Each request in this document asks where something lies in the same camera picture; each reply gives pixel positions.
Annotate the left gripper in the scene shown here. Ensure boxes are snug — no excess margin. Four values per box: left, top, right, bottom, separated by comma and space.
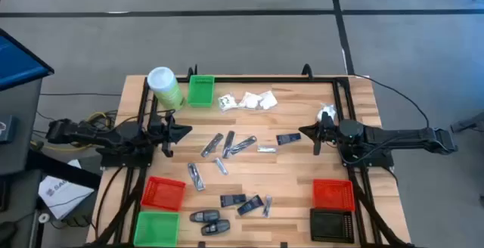
150, 113, 193, 157

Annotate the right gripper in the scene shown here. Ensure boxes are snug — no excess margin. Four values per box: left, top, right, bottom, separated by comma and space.
298, 111, 341, 157

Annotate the white cotton pads packet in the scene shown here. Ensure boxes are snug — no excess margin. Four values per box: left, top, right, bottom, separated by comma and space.
218, 93, 238, 112
259, 90, 279, 110
316, 103, 337, 122
237, 91, 262, 110

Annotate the dark blue toiletry tube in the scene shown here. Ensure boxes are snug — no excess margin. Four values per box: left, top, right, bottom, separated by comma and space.
237, 194, 265, 216
220, 194, 247, 208
275, 132, 303, 146

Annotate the black comb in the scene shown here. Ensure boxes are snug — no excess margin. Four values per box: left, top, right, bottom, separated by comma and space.
229, 135, 258, 156
200, 132, 225, 158
222, 130, 236, 160

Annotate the green disinfecting wipes canister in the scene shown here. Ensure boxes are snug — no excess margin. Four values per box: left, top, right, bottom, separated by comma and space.
146, 66, 187, 113

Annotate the small green plastic basket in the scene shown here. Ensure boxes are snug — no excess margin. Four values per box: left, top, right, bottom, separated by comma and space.
187, 74, 216, 108

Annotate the red plastic basket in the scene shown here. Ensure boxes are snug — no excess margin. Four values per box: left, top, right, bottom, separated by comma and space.
312, 178, 356, 212
140, 175, 187, 212

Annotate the black plastic basket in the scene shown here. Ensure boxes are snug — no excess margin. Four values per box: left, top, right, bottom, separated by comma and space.
309, 208, 355, 244

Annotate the large green plastic basket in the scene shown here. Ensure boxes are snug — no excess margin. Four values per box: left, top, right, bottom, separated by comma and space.
132, 210, 182, 248

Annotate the black desk crossbar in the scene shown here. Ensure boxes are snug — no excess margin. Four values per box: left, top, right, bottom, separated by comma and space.
25, 148, 102, 191

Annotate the white printed booklet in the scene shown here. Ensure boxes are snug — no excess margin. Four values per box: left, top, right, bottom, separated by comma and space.
37, 160, 95, 221

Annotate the grey chair base leg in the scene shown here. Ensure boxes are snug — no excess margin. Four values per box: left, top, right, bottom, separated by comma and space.
449, 111, 484, 134

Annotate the grey workstation desk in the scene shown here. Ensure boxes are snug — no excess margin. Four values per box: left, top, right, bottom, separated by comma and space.
0, 77, 43, 176

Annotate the black box with white logo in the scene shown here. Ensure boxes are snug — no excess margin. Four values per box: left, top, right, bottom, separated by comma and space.
0, 114, 18, 144

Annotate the blue-screen monitor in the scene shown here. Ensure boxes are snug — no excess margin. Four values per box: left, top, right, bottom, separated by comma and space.
0, 27, 55, 92

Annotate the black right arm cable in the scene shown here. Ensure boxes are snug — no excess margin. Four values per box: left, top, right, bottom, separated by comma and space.
354, 73, 431, 129

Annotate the yellow cable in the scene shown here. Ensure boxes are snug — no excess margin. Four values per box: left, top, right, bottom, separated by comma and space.
29, 110, 116, 153

